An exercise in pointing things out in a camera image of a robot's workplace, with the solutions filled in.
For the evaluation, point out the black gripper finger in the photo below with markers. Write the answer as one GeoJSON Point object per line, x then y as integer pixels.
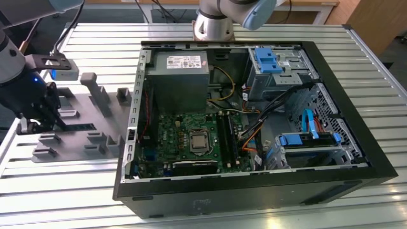
{"type": "Point", "coordinates": [53, 100]}
{"type": "Point", "coordinates": [39, 124]}

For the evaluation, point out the green RAM stick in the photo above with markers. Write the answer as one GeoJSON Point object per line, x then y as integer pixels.
{"type": "Point", "coordinates": [80, 126]}

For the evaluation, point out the black RAM slot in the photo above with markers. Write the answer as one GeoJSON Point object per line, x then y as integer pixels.
{"type": "Point", "coordinates": [224, 140]}

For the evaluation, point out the grey parts rack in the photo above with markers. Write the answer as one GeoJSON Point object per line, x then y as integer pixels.
{"type": "Point", "coordinates": [95, 114]}

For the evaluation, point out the black table corner cap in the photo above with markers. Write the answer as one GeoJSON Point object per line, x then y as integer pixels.
{"type": "Point", "coordinates": [347, 26]}
{"type": "Point", "coordinates": [71, 25]}

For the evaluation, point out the blue video port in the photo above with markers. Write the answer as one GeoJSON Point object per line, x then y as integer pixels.
{"type": "Point", "coordinates": [135, 170]}

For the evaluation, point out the green motherboard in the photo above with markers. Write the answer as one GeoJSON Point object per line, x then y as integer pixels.
{"type": "Point", "coordinates": [171, 126]}

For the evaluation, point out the grey power supply unit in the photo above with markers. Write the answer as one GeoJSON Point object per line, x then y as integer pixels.
{"type": "Point", "coordinates": [178, 88]}

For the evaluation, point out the silver CPU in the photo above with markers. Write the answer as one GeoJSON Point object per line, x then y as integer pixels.
{"type": "Point", "coordinates": [199, 142]}

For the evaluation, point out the black graphics card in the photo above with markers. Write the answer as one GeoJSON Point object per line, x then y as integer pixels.
{"type": "Point", "coordinates": [194, 168]}

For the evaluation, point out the CPU socket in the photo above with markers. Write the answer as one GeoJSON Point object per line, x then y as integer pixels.
{"type": "Point", "coordinates": [210, 143]}

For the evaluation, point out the black open PC case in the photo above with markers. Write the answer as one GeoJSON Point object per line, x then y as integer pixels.
{"type": "Point", "coordinates": [222, 198]}

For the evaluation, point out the blue plastic bay carrier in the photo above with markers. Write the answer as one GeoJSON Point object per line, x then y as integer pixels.
{"type": "Point", "coordinates": [267, 64]}

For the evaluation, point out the blue plastic clip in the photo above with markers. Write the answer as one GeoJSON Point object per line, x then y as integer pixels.
{"type": "Point", "coordinates": [270, 155]}

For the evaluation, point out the grey metal drive cage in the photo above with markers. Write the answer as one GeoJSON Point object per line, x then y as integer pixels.
{"type": "Point", "coordinates": [286, 81]}

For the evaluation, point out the hard disk in blue carrier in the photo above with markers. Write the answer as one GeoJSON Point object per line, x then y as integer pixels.
{"type": "Point", "coordinates": [292, 140]}

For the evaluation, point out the silver disk bay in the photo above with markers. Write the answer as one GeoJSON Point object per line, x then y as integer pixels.
{"type": "Point", "coordinates": [318, 149]}

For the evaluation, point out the wooden desk white legs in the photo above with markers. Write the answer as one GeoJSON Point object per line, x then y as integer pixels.
{"type": "Point", "coordinates": [318, 3]}

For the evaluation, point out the wooden cabinet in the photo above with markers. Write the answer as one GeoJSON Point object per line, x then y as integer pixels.
{"type": "Point", "coordinates": [375, 23]}

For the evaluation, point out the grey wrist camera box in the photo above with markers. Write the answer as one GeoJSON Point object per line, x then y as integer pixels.
{"type": "Point", "coordinates": [64, 74]}

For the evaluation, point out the black camera bracket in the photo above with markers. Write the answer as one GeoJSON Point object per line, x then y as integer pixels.
{"type": "Point", "coordinates": [35, 62]}

